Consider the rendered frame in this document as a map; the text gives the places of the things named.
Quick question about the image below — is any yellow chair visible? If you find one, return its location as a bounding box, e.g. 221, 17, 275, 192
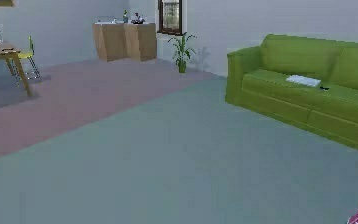
10, 35, 42, 82

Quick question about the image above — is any green house plant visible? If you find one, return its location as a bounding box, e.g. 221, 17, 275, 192
167, 31, 198, 74

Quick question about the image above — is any green sofa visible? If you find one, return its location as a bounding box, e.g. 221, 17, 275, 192
224, 33, 358, 155

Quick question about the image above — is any dark bowl with items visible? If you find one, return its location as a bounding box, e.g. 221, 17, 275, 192
130, 12, 146, 25

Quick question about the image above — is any dark framed window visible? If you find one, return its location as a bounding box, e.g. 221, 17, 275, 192
157, 0, 184, 36

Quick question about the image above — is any wooden cabinet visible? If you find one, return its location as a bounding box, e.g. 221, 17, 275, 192
92, 22, 158, 63

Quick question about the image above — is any grey laptop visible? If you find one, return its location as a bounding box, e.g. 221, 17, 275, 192
285, 74, 322, 88

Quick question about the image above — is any wooden table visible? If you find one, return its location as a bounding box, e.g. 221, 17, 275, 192
0, 42, 33, 98

